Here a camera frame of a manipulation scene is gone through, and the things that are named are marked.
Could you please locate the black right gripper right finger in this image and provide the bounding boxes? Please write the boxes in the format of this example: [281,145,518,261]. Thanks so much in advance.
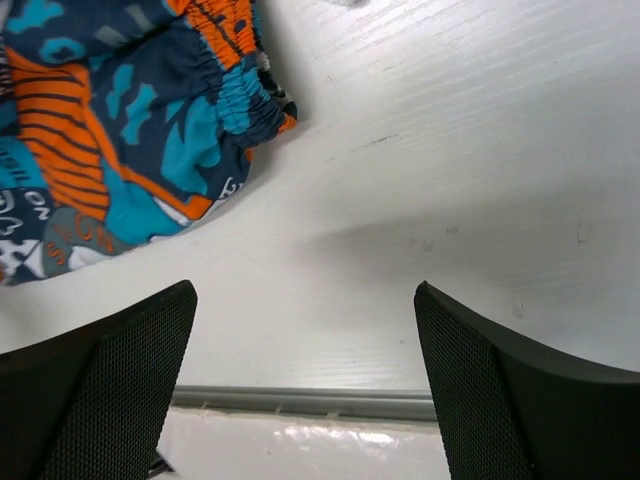
[414,282,639,479]

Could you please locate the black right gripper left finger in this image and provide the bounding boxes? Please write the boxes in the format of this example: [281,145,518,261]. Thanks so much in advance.
[1,280,198,479]

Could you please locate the colourful patterned shorts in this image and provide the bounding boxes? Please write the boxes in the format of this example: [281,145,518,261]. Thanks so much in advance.
[1,0,297,286]

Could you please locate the white front cover board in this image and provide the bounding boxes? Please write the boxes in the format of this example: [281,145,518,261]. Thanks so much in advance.
[158,408,450,480]

